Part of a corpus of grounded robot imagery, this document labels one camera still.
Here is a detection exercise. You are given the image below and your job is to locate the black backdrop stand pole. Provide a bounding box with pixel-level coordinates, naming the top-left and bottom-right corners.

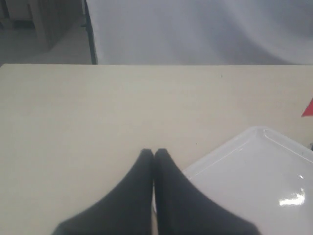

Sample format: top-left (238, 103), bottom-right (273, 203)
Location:
top-left (81, 0), bottom-right (97, 65)

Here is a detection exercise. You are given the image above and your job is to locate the white plastic tray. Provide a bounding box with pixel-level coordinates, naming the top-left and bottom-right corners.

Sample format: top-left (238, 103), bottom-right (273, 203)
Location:
top-left (181, 127), bottom-right (313, 235)

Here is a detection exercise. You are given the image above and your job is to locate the wooden furniture in background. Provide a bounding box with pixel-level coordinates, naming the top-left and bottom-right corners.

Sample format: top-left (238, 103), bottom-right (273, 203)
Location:
top-left (0, 0), bottom-right (83, 50)

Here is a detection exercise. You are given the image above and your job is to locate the white cloth backdrop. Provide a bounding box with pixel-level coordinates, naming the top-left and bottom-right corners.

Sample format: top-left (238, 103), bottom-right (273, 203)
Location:
top-left (87, 0), bottom-right (313, 65)

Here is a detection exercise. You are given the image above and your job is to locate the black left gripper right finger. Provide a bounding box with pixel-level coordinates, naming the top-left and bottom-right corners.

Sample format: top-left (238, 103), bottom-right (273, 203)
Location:
top-left (154, 149), bottom-right (260, 235)

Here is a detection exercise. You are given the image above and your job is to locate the red flag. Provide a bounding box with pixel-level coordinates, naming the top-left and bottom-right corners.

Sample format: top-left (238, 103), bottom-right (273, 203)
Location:
top-left (301, 98), bottom-right (313, 117)

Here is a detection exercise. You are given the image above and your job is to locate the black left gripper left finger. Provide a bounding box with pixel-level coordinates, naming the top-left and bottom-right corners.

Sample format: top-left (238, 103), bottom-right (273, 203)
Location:
top-left (53, 149), bottom-right (154, 235)

